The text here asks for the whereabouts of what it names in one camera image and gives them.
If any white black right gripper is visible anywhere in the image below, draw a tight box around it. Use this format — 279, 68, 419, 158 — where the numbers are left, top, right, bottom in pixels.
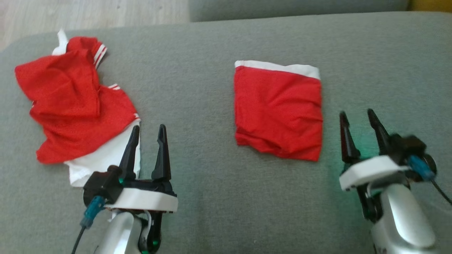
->
339, 109, 412, 223

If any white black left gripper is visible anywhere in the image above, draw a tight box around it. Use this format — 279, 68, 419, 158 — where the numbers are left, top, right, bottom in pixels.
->
104, 124, 179, 254

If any red shorts white trim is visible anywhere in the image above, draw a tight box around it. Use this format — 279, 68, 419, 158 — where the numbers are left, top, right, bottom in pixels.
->
234, 60, 323, 162

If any red white basketball jersey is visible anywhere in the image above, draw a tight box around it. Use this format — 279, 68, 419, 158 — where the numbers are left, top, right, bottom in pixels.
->
15, 29, 142, 187

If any yellow and grey sofa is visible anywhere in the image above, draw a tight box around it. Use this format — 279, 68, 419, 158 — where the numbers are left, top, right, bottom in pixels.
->
0, 11, 452, 254

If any grey sofa seat cushion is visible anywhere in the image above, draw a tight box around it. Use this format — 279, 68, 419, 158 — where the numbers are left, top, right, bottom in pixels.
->
189, 0, 410, 23

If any yellow sofa backrest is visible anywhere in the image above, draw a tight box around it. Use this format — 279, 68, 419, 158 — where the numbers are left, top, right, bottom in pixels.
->
408, 0, 452, 13

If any black right cable blue plug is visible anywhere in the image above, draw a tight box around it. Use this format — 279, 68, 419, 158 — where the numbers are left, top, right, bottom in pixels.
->
408, 155, 452, 206

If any black cable blue plug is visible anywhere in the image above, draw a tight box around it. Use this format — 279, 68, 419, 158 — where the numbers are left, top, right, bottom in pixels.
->
71, 196, 106, 254
408, 155, 452, 206

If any black left cable blue plug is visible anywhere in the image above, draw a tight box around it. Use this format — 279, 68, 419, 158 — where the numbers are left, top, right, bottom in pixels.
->
71, 196, 106, 254

